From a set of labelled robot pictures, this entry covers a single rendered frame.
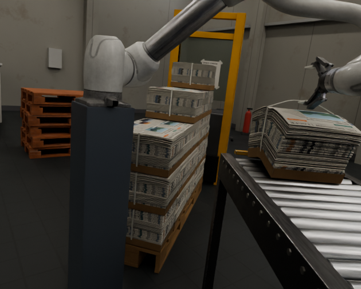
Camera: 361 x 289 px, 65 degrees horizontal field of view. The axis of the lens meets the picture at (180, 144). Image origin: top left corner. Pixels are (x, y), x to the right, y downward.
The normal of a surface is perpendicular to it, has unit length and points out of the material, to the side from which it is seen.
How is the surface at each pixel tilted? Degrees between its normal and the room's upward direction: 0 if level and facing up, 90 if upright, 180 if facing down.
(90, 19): 90
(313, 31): 90
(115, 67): 89
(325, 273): 0
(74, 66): 90
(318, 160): 104
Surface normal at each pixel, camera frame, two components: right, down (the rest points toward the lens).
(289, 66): -0.80, 0.05
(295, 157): 0.04, 0.46
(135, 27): 0.59, 0.24
